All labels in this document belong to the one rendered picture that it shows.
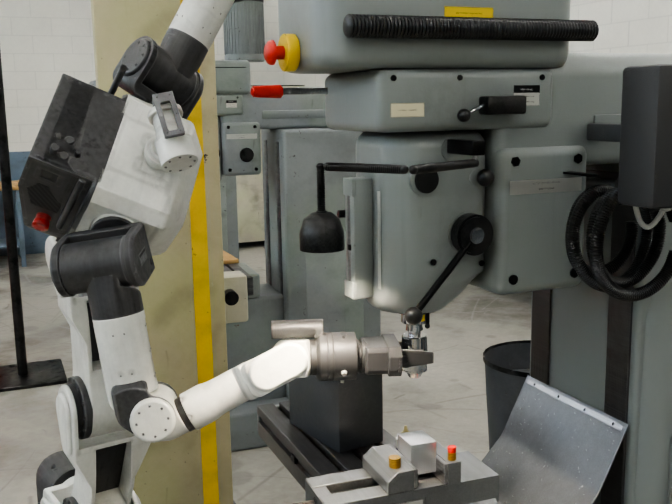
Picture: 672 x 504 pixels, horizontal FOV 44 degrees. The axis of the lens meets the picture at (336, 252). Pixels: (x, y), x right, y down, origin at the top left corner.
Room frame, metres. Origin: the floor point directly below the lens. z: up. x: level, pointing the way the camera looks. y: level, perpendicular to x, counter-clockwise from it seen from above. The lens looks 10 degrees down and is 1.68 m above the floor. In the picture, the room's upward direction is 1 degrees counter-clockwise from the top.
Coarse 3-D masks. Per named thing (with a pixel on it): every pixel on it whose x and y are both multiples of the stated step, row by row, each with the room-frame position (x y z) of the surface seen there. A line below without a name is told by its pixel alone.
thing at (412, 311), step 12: (468, 216) 1.38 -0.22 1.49; (480, 216) 1.39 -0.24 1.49; (456, 228) 1.38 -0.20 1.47; (468, 228) 1.38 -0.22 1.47; (480, 228) 1.38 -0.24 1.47; (492, 228) 1.40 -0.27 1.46; (456, 240) 1.38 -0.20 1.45; (468, 240) 1.38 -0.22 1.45; (480, 240) 1.38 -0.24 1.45; (468, 252) 1.38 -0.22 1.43; (480, 252) 1.39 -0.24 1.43; (456, 264) 1.37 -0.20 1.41; (444, 276) 1.36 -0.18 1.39; (432, 288) 1.35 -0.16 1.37; (408, 312) 1.33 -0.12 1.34; (420, 312) 1.34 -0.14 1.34
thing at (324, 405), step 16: (304, 384) 1.85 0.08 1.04; (320, 384) 1.79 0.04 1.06; (336, 384) 1.73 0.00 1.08; (352, 384) 1.75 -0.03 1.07; (368, 384) 1.77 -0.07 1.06; (304, 400) 1.85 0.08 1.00; (320, 400) 1.79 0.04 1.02; (336, 400) 1.74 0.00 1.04; (352, 400) 1.75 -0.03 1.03; (368, 400) 1.77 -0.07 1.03; (304, 416) 1.85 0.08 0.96; (320, 416) 1.79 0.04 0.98; (336, 416) 1.74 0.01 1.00; (352, 416) 1.75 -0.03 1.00; (368, 416) 1.77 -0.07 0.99; (320, 432) 1.79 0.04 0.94; (336, 432) 1.74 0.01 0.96; (352, 432) 1.75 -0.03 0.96; (368, 432) 1.77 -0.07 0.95; (336, 448) 1.74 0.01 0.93; (352, 448) 1.75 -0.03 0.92
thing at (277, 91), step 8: (256, 88) 1.47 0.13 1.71; (264, 88) 1.48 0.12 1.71; (272, 88) 1.48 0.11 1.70; (280, 88) 1.49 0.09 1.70; (288, 88) 1.50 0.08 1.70; (296, 88) 1.50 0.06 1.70; (304, 88) 1.51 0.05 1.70; (312, 88) 1.51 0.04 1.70; (320, 88) 1.52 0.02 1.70; (256, 96) 1.47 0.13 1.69; (264, 96) 1.48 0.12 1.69; (272, 96) 1.48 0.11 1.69; (280, 96) 1.49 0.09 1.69
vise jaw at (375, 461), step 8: (376, 448) 1.50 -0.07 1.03; (384, 448) 1.50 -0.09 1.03; (392, 448) 1.50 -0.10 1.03; (368, 456) 1.49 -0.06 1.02; (376, 456) 1.47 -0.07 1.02; (384, 456) 1.46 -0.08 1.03; (400, 456) 1.46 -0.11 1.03; (368, 464) 1.47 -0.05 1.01; (376, 464) 1.45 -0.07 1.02; (384, 464) 1.44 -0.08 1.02; (408, 464) 1.43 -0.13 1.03; (368, 472) 1.47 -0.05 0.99; (376, 472) 1.44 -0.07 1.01; (384, 472) 1.42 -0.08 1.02; (392, 472) 1.40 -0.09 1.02; (400, 472) 1.40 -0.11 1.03; (408, 472) 1.40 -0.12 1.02; (416, 472) 1.41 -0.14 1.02; (376, 480) 1.44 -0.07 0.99; (384, 480) 1.40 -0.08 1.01; (392, 480) 1.39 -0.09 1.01; (400, 480) 1.40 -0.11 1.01; (408, 480) 1.40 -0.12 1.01; (416, 480) 1.41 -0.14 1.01; (384, 488) 1.40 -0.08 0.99; (392, 488) 1.39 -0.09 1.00; (400, 488) 1.40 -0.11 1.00; (408, 488) 1.40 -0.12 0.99
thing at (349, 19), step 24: (360, 24) 1.26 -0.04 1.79; (384, 24) 1.28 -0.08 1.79; (408, 24) 1.29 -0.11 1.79; (432, 24) 1.31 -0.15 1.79; (456, 24) 1.32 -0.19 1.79; (480, 24) 1.34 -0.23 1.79; (504, 24) 1.36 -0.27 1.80; (528, 24) 1.38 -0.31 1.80; (552, 24) 1.39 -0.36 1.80; (576, 24) 1.41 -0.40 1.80
